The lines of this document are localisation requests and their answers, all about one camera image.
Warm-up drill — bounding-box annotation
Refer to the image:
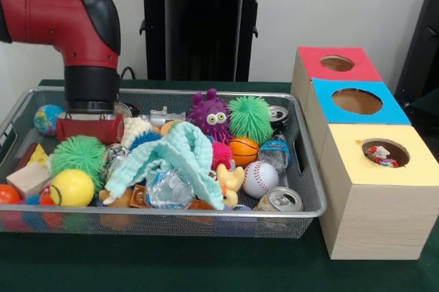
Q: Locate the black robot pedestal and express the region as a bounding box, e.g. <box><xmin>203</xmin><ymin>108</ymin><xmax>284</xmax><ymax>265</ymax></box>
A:
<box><xmin>132</xmin><ymin>0</ymin><xmax>275</xmax><ymax>82</ymax></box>

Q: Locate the white baseball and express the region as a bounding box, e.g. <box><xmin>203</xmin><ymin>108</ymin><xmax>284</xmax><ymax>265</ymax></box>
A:
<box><xmin>242</xmin><ymin>160</ymin><xmax>279</xmax><ymax>199</ymax></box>

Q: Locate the wooden three-hole box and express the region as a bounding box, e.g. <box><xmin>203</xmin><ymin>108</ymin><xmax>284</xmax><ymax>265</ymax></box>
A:
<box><xmin>290</xmin><ymin>46</ymin><xmax>439</xmax><ymax>260</ymax></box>

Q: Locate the silver mesh bin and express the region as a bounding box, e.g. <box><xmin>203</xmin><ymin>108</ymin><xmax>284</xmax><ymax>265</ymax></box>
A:
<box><xmin>0</xmin><ymin>85</ymin><xmax>327</xmax><ymax>238</ymax></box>

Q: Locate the orange toy basketball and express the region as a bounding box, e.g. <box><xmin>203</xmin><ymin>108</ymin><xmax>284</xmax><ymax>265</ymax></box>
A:
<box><xmin>228</xmin><ymin>136</ymin><xmax>260</xmax><ymax>166</ymax></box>

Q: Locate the green spiky ball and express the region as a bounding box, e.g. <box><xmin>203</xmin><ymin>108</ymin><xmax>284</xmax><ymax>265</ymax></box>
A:
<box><xmin>228</xmin><ymin>95</ymin><xmax>274</xmax><ymax>145</ymax></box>

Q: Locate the mint knitted cloth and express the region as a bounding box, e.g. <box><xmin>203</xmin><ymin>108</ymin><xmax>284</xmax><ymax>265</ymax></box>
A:
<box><xmin>104</xmin><ymin>121</ymin><xmax>226</xmax><ymax>210</ymax></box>

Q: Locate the green spiky toy with eyes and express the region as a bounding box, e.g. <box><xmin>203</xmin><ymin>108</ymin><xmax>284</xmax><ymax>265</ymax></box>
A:
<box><xmin>50</xmin><ymin>135</ymin><xmax>108</xmax><ymax>192</ymax></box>

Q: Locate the silver drink can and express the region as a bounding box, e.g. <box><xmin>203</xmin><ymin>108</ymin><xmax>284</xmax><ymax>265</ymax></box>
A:
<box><xmin>253</xmin><ymin>186</ymin><xmax>305</xmax><ymax>211</ymax></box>

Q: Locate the dark green table cloth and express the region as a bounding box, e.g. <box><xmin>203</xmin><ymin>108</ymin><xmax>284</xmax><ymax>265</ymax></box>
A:
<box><xmin>0</xmin><ymin>79</ymin><xmax>439</xmax><ymax>292</ymax></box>

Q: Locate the cream knitted cloth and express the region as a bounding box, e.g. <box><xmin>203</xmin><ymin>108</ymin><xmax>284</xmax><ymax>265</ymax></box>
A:
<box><xmin>120</xmin><ymin>117</ymin><xmax>154</xmax><ymax>151</ymax></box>

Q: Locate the black panel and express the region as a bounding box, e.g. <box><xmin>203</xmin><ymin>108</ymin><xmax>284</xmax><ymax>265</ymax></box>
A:
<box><xmin>394</xmin><ymin>0</ymin><xmax>439</xmax><ymax>101</ymax></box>

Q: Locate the purple spiky toy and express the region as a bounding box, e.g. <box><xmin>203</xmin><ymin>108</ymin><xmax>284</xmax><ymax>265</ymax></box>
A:
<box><xmin>187</xmin><ymin>88</ymin><xmax>230</xmax><ymax>144</ymax></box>

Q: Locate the yellow ball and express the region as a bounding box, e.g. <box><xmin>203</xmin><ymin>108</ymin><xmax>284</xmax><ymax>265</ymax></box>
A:
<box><xmin>50</xmin><ymin>169</ymin><xmax>95</xmax><ymax>207</ymax></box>

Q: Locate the black cable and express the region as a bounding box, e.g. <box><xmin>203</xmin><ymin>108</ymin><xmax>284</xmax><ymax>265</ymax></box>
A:
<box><xmin>119</xmin><ymin>66</ymin><xmax>137</xmax><ymax>81</ymax></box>

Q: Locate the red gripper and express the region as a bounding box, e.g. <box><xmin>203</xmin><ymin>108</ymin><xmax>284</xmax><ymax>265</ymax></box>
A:
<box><xmin>56</xmin><ymin>113</ymin><xmax>125</xmax><ymax>145</ymax></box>

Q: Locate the blue globe ball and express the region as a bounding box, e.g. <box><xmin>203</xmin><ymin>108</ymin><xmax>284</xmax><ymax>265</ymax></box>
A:
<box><xmin>34</xmin><ymin>104</ymin><xmax>65</xmax><ymax>136</ymax></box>

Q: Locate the large colourful patterned cloth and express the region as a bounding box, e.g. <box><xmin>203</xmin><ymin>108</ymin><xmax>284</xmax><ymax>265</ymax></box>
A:
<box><xmin>365</xmin><ymin>145</ymin><xmax>401</xmax><ymax>169</ymax></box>

